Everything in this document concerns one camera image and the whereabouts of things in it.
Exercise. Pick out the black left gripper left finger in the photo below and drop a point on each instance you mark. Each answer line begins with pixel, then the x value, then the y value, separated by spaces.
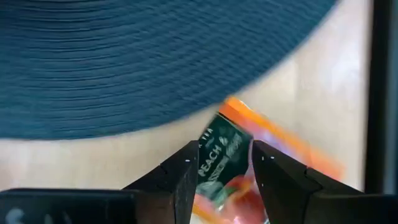
pixel 174 180

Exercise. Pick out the orange peach tea packet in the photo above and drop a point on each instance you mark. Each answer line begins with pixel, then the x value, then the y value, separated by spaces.
pixel 230 161

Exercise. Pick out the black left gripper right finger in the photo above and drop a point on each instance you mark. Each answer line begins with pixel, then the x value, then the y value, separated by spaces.
pixel 286 180

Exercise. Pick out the black metal table frame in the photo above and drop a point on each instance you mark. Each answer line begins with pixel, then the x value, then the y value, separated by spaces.
pixel 377 93

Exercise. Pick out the round dark woven placemat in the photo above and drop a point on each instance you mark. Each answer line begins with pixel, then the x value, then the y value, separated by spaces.
pixel 140 62

